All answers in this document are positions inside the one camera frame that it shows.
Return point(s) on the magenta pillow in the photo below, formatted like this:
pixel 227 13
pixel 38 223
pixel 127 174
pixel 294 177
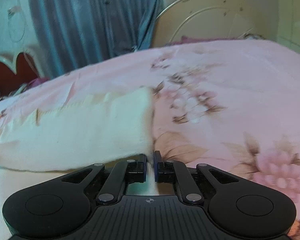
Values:
pixel 187 40

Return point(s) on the cream round headboard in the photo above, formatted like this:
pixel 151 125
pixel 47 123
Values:
pixel 207 20

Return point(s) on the red white scalloped headboard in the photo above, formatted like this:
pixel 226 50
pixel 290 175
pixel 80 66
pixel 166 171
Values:
pixel 17 69

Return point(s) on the cream wardrobe with stickers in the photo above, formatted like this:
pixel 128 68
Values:
pixel 293 15

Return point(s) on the blue grey curtain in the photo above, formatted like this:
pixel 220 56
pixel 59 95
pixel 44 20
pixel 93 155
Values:
pixel 75 33

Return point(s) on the cream cloth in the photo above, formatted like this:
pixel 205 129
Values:
pixel 99 129

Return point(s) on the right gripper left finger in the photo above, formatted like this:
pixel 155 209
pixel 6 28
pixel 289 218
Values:
pixel 122 174

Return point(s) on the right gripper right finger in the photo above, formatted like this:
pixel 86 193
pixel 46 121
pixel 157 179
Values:
pixel 178 175

